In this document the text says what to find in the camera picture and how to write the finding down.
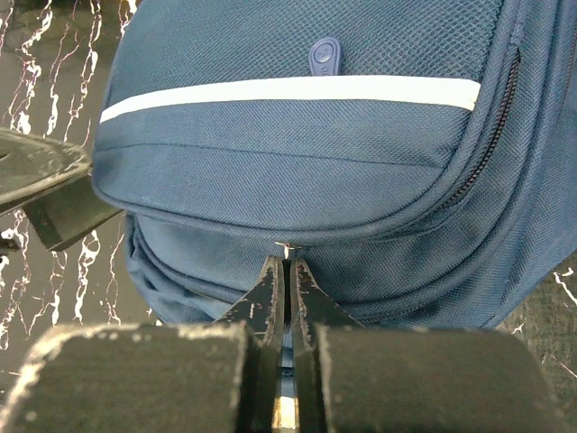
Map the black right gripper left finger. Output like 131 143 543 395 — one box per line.
1 256 285 432

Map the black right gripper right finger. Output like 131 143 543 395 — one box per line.
288 259 568 432

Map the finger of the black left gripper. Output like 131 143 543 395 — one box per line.
1 128 121 252

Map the navy blue student backpack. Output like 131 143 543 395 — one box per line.
92 1 576 327

